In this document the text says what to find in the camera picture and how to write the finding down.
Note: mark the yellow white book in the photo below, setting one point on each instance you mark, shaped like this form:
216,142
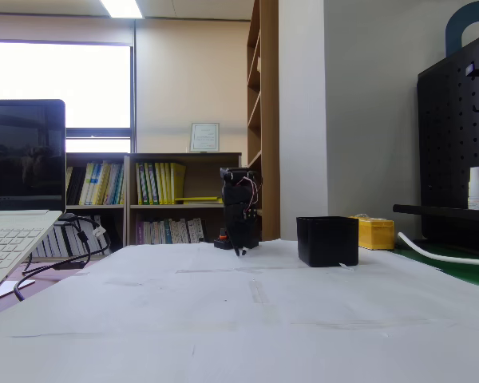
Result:
88,183

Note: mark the green white book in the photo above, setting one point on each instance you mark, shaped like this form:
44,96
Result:
151,183
143,183

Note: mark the tall wooden bookshelf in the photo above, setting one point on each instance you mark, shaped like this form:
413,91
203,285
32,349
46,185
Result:
269,119

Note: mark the black orange clamp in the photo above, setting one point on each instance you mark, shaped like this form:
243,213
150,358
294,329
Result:
223,235

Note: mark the flat lying yellow book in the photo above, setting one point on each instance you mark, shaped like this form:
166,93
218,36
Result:
195,200

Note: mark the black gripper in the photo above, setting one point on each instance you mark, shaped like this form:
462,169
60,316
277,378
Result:
241,231

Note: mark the yellow cardboard box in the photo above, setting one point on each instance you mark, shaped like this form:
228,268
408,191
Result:
377,235

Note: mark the black binder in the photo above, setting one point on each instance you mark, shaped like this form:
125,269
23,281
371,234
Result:
76,185

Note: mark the black perforated arm base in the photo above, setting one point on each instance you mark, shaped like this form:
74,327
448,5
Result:
222,244

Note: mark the white framed certificate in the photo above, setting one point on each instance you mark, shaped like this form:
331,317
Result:
204,137

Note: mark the low wooden bookshelf wide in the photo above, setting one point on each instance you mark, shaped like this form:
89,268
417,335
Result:
199,179

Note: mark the black pegboard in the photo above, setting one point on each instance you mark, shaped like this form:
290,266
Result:
447,159

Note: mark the window with dark frame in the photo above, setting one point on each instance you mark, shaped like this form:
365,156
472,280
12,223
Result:
60,84

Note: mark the dark teal arched object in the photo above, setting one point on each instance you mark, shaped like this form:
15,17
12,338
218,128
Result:
455,28

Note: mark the low wooden bookshelf narrow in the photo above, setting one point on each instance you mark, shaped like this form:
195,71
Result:
125,179

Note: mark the thin yellow book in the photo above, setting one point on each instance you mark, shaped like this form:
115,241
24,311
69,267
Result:
158,183
163,183
168,183

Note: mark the purple book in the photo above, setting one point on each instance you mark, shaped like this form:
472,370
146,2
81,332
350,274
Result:
139,233

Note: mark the ceiling light panel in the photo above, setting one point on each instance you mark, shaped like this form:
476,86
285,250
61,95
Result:
121,8

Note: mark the black square container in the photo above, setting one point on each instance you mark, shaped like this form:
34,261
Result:
327,243

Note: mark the white card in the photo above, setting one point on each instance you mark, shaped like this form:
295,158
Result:
12,288

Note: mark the wide yellow book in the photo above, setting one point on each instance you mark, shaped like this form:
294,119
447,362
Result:
178,181

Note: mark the white dropper bottle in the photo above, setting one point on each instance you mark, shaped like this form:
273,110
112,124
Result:
477,191

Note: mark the white taped paper sheets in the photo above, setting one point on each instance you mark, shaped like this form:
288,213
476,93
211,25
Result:
183,339

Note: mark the green desk mat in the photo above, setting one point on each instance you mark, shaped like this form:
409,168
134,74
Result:
463,271

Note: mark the white laptop dark screen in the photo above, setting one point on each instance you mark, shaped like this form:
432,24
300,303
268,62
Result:
24,159

